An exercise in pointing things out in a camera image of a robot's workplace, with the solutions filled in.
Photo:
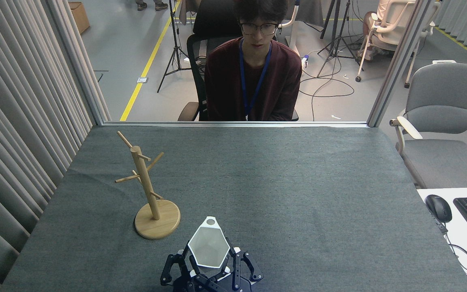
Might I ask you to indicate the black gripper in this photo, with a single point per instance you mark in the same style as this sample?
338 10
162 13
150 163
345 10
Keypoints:
217 286

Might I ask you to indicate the white hexagonal cup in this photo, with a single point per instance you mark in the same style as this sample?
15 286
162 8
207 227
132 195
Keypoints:
209 245

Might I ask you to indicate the wooden cup rack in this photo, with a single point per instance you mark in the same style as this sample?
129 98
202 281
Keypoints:
156 223

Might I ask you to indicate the grey table cloth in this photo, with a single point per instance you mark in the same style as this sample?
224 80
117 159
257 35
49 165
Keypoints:
278 182

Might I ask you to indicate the seated person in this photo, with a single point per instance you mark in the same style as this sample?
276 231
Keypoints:
253 77

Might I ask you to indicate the black office chair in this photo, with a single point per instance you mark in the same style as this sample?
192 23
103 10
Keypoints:
197 48

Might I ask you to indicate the black tripod stand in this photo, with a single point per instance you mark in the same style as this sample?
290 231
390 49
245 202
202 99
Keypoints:
174 44
338 36

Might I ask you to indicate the white power strip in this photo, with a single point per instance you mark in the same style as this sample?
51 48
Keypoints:
305 61

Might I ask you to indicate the black computer mouse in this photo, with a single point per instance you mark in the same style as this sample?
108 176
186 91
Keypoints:
438 207

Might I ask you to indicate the grey pleated curtain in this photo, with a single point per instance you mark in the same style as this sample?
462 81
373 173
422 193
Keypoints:
14 121
466 20

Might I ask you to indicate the black eyeglasses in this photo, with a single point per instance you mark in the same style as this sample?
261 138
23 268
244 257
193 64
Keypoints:
258 28

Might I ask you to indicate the standing person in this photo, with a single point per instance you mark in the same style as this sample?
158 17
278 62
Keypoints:
152 5

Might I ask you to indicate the grey office chair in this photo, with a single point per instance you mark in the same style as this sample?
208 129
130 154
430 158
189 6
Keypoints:
440 105

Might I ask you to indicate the cardboard box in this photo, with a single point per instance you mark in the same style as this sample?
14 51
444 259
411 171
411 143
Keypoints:
80 16

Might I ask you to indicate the person in white chair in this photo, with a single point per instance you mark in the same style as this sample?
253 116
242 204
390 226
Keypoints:
373 28

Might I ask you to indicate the white office chair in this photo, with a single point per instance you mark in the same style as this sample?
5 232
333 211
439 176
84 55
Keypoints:
391 24

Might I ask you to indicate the silver frame post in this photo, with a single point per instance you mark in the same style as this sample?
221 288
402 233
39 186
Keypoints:
395 65

